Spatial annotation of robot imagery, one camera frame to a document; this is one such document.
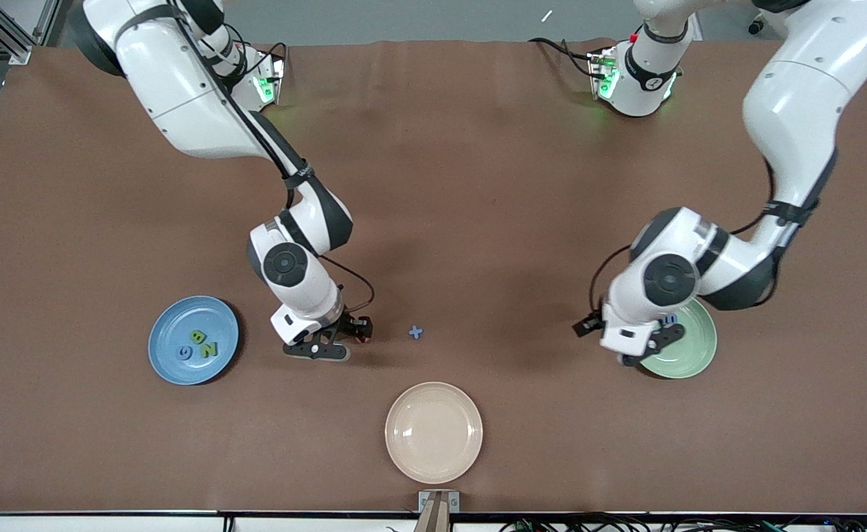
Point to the blue letter x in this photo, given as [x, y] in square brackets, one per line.
[416, 332]

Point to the aluminium frame profile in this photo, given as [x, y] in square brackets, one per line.
[12, 44]

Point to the green letter B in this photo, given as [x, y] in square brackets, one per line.
[199, 337]

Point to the blue letter G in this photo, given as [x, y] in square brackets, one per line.
[180, 354]

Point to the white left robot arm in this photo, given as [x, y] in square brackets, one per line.
[795, 89]

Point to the green plate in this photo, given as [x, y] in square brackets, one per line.
[692, 347]

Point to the brown table mat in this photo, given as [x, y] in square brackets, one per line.
[478, 148]

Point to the base connector box green light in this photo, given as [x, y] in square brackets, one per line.
[602, 74]
[265, 87]

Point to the beige plate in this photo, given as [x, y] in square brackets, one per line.
[433, 432]

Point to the office chair caster leg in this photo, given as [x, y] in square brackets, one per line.
[756, 28]

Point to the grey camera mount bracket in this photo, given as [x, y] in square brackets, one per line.
[439, 502]

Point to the green letter N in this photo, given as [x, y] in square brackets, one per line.
[209, 349]

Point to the blue plate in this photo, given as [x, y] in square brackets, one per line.
[182, 321]

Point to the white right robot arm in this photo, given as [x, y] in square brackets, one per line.
[182, 81]

